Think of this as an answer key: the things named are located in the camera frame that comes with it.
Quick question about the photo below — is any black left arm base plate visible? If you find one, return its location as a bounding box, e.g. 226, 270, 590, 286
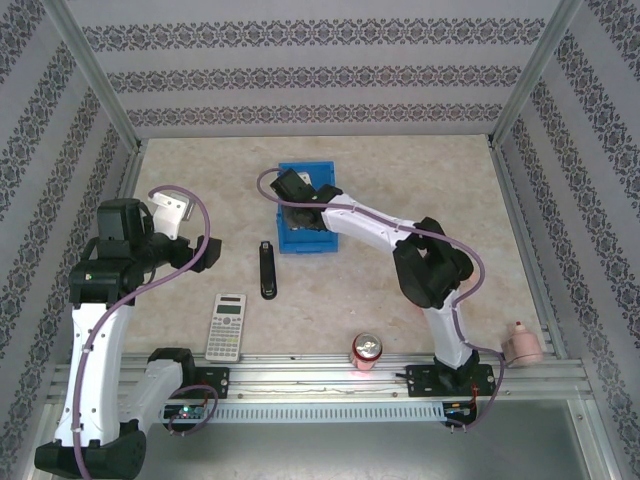
191, 366, 232, 400

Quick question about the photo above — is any aluminium mounting rail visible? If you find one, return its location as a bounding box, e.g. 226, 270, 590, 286
45, 351, 587, 405

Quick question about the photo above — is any black stapler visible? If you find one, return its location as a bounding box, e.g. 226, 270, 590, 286
257, 240, 279, 302

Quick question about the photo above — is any pink plastic bottle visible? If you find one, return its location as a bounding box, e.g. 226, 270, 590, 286
500, 320, 545, 369

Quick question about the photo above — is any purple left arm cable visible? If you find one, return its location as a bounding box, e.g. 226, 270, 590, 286
72, 185, 213, 480

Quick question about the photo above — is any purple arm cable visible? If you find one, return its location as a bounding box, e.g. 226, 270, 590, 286
72, 185, 213, 480
256, 167, 507, 434

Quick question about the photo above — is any aluminium frame post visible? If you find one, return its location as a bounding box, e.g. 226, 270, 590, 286
40, 0, 146, 152
489, 0, 585, 147

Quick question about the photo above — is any red soda can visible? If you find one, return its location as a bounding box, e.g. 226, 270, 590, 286
349, 331, 385, 372

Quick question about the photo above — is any white slotted cable duct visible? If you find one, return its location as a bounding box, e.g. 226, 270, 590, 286
158, 401, 447, 425

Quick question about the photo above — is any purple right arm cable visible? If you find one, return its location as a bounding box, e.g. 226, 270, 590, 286
256, 167, 507, 434

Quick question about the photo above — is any aluminium side rail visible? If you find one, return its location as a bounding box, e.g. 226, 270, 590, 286
488, 141, 569, 359
115, 141, 147, 202

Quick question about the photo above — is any white calculator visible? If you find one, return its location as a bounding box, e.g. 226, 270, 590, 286
204, 292, 248, 364

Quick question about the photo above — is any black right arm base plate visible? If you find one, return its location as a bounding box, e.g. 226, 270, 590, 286
404, 363, 495, 400

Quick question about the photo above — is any blue plastic bin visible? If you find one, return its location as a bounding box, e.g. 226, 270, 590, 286
276, 159, 340, 256

